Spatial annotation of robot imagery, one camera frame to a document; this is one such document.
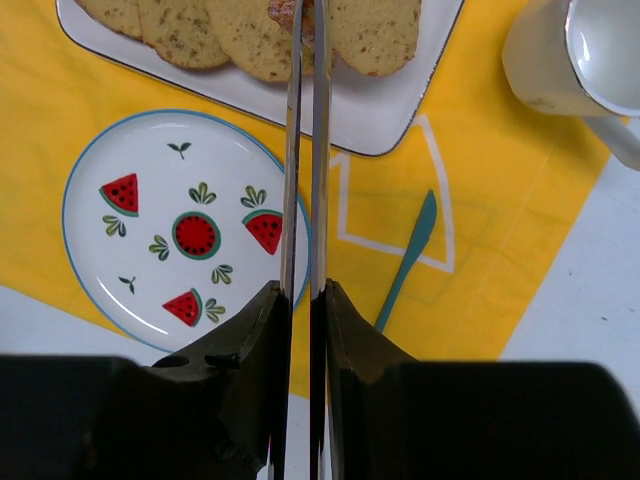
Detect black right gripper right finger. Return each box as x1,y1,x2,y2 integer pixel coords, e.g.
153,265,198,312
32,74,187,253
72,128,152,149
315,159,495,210
326,282,639,479

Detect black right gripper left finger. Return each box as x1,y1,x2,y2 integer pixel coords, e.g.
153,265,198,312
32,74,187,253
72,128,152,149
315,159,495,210
1,281,290,479

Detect bread slice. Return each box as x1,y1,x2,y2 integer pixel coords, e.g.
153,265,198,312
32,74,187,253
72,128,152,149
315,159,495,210
267,0,422,78
75,0,142,40
138,0,230,69
205,0,292,82

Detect metal tongs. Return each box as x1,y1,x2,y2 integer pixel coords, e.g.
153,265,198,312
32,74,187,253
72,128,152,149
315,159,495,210
264,0,346,480

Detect white rectangular bread tray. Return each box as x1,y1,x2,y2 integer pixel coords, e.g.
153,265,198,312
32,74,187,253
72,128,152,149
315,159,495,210
56,1,463,156

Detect teal plastic knife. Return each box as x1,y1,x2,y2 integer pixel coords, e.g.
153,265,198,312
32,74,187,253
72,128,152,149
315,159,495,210
374,190,437,332

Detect watermelon pattern round plate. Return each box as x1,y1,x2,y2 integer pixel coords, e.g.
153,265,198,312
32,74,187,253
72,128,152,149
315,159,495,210
62,109,284,353

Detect yellow cloth placemat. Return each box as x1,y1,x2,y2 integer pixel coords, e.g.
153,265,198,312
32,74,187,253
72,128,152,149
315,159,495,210
1,1,639,390

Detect white ceramic mug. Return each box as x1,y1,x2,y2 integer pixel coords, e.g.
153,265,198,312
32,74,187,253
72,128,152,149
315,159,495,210
502,0,639,170

